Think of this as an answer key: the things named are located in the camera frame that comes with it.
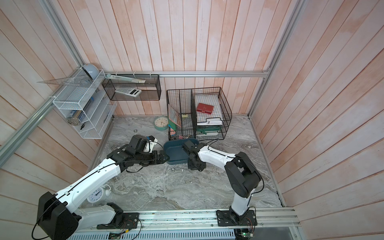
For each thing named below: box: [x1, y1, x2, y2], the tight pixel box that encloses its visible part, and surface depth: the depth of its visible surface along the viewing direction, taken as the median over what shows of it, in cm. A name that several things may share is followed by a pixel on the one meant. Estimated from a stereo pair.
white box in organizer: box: [197, 117, 223, 126], surface depth 95 cm
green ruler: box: [105, 74, 146, 83], surface depth 93 cm
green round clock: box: [153, 115, 169, 131], surface depth 114 cm
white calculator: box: [115, 87, 142, 98], surface depth 100 cm
